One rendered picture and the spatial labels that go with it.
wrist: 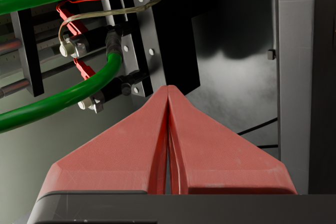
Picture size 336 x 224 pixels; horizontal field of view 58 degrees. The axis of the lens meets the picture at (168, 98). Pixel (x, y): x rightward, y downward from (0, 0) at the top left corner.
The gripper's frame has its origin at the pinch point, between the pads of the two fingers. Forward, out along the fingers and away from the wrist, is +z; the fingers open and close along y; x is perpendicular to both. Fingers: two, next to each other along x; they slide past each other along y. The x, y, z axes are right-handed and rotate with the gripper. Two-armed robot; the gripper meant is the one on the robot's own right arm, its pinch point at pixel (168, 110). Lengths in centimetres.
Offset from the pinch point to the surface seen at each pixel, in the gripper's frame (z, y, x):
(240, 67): 38.1, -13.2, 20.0
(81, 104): 24.5, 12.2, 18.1
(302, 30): 20.7, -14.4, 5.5
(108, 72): 14.0, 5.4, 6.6
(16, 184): 34, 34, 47
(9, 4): 10.6, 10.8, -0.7
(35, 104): 8.6, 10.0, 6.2
